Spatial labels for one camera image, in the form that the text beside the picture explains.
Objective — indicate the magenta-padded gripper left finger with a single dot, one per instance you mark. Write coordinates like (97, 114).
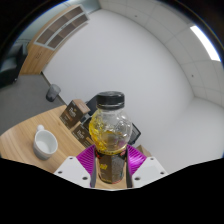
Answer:
(73, 171)

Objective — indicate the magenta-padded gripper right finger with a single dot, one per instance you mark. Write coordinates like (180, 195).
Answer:
(150, 171)

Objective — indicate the clear black-capped drink bottle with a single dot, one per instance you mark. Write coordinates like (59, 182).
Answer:
(111, 133)

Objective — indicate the wooden side desk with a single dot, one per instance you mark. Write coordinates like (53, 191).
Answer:
(144, 150)

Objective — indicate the white mug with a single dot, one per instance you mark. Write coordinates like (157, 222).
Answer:
(45, 145)

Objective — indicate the tall brown carton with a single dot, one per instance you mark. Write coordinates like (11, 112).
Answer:
(73, 113)

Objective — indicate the black padded office chair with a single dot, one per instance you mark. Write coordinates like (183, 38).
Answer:
(91, 104)

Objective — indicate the grey waste bin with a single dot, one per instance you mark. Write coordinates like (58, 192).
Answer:
(53, 92)

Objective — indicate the wooden shelf cabinet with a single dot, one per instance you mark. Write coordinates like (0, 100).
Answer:
(43, 50)

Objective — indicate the long ceiling light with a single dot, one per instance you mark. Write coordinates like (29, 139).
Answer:
(205, 42)

